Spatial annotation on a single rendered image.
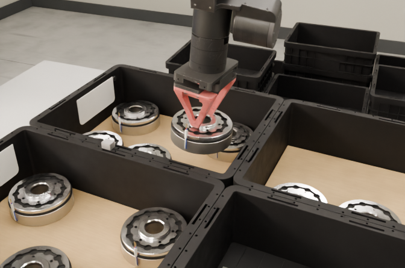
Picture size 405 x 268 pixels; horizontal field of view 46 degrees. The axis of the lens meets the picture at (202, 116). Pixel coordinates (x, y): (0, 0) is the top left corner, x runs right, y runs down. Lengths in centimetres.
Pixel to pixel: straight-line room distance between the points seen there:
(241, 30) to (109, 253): 39
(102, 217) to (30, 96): 78
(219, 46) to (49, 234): 40
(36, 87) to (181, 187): 93
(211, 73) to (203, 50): 4
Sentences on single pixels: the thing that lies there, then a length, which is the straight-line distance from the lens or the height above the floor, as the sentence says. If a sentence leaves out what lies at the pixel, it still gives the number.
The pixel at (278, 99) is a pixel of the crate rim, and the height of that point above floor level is 93.
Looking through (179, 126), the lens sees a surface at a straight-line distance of 77.
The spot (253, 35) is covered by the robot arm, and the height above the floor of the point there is 114.
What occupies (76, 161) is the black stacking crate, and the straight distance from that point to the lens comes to 85.
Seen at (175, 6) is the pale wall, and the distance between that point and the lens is 413.
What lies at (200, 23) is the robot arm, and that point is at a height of 114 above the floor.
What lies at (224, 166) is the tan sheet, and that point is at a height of 83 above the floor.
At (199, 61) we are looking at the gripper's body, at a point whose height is 109.
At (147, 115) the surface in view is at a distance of 102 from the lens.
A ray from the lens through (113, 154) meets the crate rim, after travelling 78.
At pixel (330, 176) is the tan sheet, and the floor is 83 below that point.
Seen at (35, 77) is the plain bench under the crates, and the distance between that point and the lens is 165.
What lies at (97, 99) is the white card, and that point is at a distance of 104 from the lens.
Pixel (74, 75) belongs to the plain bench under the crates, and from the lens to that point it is 163.
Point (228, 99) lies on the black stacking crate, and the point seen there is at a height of 90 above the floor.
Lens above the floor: 137
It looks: 30 degrees down
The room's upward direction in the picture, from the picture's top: straight up
